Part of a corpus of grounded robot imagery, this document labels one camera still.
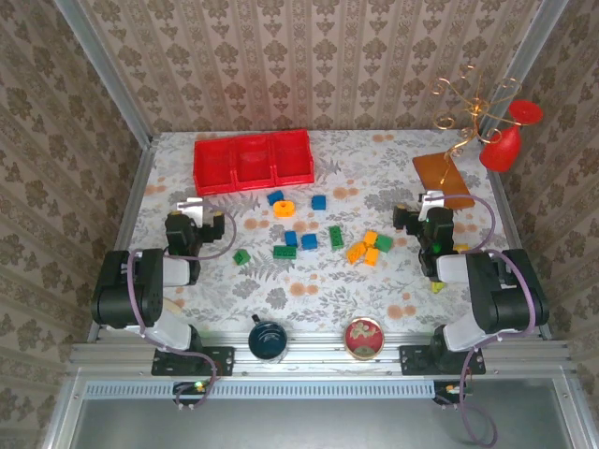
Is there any aluminium frame post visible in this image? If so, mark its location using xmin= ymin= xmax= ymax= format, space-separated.
xmin=481 ymin=0 xmax=572 ymax=137
xmin=53 ymin=0 xmax=154 ymax=150

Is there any white slotted cable duct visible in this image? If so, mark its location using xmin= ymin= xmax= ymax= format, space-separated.
xmin=86 ymin=379 xmax=434 ymax=399

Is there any yellow toy banana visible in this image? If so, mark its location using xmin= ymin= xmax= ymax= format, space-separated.
xmin=430 ymin=242 xmax=471 ymax=295

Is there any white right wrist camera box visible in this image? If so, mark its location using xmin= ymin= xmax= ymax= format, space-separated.
xmin=419 ymin=190 xmax=446 ymax=211

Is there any red plastic goblet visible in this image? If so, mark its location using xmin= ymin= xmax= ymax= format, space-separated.
xmin=478 ymin=99 xmax=545 ymax=174

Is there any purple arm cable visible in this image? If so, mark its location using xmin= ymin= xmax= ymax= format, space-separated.
xmin=442 ymin=194 xmax=548 ymax=448
xmin=125 ymin=198 xmax=238 ymax=413

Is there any dark blue mug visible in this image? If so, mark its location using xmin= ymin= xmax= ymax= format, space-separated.
xmin=246 ymin=313 xmax=289 ymax=364

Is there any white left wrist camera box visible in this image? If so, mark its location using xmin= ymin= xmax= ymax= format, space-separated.
xmin=176 ymin=198 xmax=205 ymax=222

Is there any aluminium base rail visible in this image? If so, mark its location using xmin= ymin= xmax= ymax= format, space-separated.
xmin=69 ymin=330 xmax=575 ymax=378

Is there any aluminium table side rail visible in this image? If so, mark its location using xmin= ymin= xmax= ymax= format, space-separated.
xmin=486 ymin=135 xmax=553 ymax=340
xmin=86 ymin=144 xmax=155 ymax=342

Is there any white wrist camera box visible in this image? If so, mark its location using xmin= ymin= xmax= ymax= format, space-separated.
xmin=176 ymin=198 xmax=205 ymax=222
xmin=419 ymin=190 xmax=446 ymax=211

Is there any black controller board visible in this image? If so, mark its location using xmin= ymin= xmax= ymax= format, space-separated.
xmin=172 ymin=381 xmax=212 ymax=406
xmin=433 ymin=381 xmax=474 ymax=406

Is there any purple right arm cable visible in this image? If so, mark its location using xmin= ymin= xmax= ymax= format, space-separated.
xmin=442 ymin=194 xmax=548 ymax=448

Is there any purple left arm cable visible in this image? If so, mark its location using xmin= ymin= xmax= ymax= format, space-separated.
xmin=125 ymin=198 xmax=238 ymax=413

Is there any red three-compartment bin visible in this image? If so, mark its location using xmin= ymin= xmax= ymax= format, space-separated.
xmin=193 ymin=128 xmax=315 ymax=197

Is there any round red gold dish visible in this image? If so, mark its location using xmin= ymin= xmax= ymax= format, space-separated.
xmin=343 ymin=316 xmax=386 ymax=361

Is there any gold wire tree wooden base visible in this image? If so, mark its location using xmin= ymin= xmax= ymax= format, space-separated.
xmin=411 ymin=65 xmax=523 ymax=211

